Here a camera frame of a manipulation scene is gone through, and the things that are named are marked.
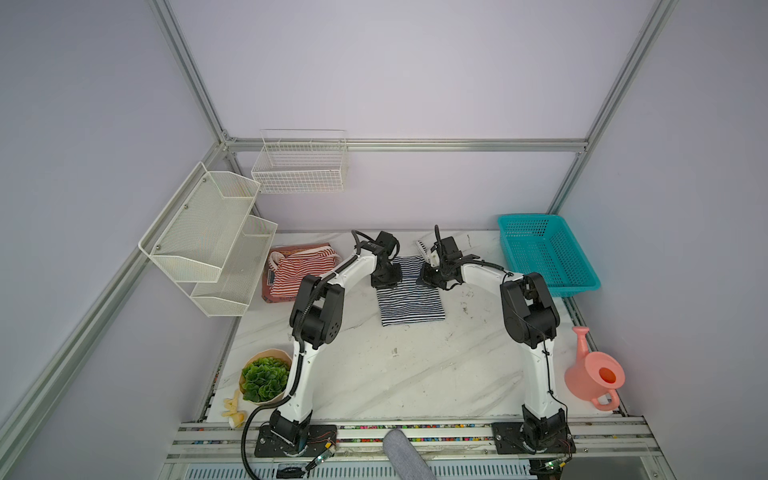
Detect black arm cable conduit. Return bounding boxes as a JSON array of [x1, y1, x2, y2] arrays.
[[239, 229, 397, 480], [433, 224, 568, 421]]

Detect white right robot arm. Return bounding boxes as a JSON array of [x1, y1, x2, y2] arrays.
[[419, 256, 568, 453]]

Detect green potted plant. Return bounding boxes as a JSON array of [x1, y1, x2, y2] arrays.
[[239, 349, 292, 404]]

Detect grey foam microphone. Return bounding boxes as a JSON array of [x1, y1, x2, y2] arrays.
[[382, 429, 437, 480]]

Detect teal plastic basket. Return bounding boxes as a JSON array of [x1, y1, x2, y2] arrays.
[[497, 214, 601, 298]]

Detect white mesh wall shelf upper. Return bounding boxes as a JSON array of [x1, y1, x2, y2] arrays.
[[138, 163, 260, 283]]

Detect pink watering can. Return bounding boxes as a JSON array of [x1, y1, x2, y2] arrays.
[[564, 326, 626, 411]]

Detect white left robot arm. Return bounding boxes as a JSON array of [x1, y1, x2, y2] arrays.
[[259, 249, 402, 456]]

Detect white mesh wall shelf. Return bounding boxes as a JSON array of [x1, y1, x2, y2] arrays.
[[191, 215, 278, 317], [138, 163, 260, 283]]

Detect folded red graphic tank top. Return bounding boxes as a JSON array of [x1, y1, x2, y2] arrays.
[[262, 242, 337, 304]]

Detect yellow toy on floor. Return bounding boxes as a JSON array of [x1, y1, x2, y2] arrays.
[[221, 390, 246, 429]]

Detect white mesh wall shelf lower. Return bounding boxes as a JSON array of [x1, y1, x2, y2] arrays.
[[191, 215, 278, 317]]

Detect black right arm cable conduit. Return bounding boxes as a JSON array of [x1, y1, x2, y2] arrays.
[[433, 224, 568, 421]]

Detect navy white striped tank top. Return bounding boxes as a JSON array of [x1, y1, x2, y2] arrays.
[[376, 247, 446, 327]]

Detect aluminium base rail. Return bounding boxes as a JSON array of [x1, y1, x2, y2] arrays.
[[159, 416, 675, 479]]

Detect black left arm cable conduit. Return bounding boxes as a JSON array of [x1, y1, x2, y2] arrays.
[[239, 229, 397, 480]]

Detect white wire wall basket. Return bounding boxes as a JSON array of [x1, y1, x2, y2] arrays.
[[251, 129, 348, 194]]

